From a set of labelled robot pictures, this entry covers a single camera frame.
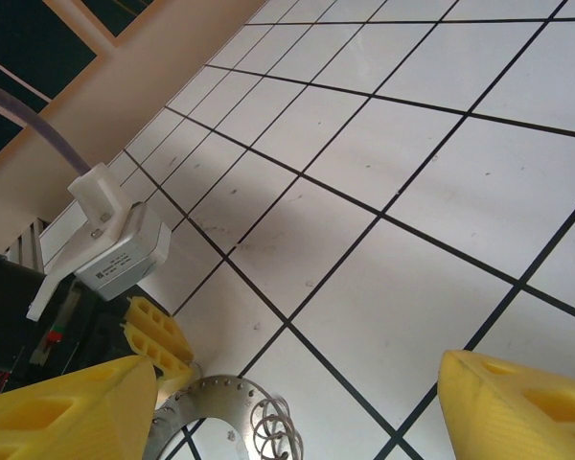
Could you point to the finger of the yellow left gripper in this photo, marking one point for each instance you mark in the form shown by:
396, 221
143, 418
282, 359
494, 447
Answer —
165, 366
155, 323

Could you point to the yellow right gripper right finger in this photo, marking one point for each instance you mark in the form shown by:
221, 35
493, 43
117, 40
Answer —
517, 412

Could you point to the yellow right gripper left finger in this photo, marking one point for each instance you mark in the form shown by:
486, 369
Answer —
67, 417

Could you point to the aluminium table rail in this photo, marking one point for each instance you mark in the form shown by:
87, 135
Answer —
29, 244

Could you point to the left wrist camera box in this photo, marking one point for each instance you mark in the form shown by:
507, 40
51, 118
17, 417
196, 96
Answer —
120, 249

